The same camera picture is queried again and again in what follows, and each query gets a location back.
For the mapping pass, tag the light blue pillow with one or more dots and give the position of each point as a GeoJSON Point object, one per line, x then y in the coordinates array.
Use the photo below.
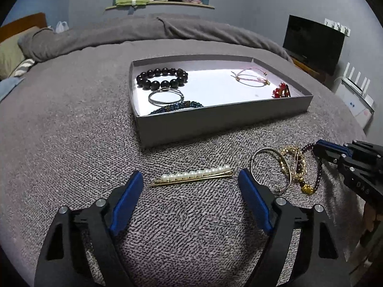
{"type": "Point", "coordinates": [7, 88]}

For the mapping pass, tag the thin double silver bangle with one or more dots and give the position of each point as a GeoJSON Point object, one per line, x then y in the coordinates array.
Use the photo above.
{"type": "Point", "coordinates": [150, 99]}

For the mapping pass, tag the white wall hooks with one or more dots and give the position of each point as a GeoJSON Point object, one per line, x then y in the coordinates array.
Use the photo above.
{"type": "Point", "coordinates": [336, 25]}

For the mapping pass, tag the pearl hair pin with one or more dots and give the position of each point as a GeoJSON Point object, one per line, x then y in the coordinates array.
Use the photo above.
{"type": "Point", "coordinates": [191, 174]}

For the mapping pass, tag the gold rhinestone hair clip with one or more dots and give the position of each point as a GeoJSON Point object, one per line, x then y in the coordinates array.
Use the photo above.
{"type": "Point", "coordinates": [302, 164]}

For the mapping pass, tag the wooden window shelf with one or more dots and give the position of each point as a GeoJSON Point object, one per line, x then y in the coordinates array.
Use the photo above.
{"type": "Point", "coordinates": [161, 4]}

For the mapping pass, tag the white plastic bag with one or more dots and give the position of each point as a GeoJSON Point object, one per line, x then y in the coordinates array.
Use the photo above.
{"type": "Point", "coordinates": [62, 27]}

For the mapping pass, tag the black television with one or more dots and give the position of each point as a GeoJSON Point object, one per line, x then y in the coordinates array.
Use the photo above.
{"type": "Point", "coordinates": [314, 44]}

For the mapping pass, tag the wooden headboard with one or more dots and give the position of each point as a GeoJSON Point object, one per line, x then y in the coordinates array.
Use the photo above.
{"type": "Point", "coordinates": [24, 24]}

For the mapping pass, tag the striped pillow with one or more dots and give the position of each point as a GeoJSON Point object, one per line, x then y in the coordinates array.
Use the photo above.
{"type": "Point", "coordinates": [22, 67]}

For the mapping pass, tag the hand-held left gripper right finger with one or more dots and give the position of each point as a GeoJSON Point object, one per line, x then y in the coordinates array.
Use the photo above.
{"type": "Point", "coordinates": [254, 203]}

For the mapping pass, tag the wooden television stand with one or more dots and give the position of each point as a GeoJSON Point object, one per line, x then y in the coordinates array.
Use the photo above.
{"type": "Point", "coordinates": [308, 68]}

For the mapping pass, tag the white wifi router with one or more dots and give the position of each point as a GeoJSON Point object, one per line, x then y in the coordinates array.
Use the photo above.
{"type": "Point", "coordinates": [354, 110]}

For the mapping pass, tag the grey cardboard box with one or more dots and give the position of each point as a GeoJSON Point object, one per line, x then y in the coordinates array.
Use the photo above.
{"type": "Point", "coordinates": [209, 119]}

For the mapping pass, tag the person's right hand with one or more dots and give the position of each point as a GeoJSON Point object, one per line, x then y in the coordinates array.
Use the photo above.
{"type": "Point", "coordinates": [371, 216]}

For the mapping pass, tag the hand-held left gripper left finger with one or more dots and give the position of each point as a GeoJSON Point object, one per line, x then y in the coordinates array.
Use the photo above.
{"type": "Point", "coordinates": [127, 203]}

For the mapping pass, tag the grey duvet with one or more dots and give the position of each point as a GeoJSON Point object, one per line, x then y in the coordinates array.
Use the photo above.
{"type": "Point", "coordinates": [149, 33]}

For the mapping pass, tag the grey knit bedspread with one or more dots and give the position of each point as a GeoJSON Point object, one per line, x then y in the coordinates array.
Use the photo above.
{"type": "Point", "coordinates": [74, 140]}

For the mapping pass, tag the pink cloth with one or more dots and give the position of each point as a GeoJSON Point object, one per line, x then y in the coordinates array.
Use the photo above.
{"type": "Point", "coordinates": [193, 1]}

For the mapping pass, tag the silver hoop bangle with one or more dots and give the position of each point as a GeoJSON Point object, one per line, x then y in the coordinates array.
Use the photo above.
{"type": "Point", "coordinates": [251, 163]}

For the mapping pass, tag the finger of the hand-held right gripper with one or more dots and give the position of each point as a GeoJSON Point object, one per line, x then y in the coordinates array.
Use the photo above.
{"type": "Point", "coordinates": [332, 145]}
{"type": "Point", "coordinates": [329, 157]}

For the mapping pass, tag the olive pillow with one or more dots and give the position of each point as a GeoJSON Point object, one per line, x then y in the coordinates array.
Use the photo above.
{"type": "Point", "coordinates": [9, 53]}

